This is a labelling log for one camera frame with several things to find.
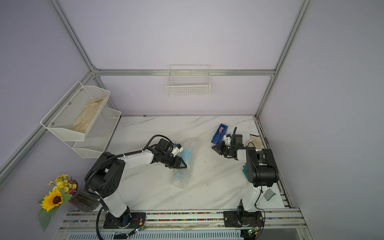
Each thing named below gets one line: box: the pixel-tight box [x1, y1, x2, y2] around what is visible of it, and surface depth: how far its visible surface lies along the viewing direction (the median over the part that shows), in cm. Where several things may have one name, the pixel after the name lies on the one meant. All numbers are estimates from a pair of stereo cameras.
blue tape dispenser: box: [211, 123, 229, 145], surface depth 105 cm
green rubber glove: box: [242, 162, 251, 184], surface depth 92 cm
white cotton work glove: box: [245, 134, 265, 150], surface depth 106 cm
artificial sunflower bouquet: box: [38, 174, 79, 232], surface depth 59 cm
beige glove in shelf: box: [70, 96, 107, 134], surface depth 81 cm
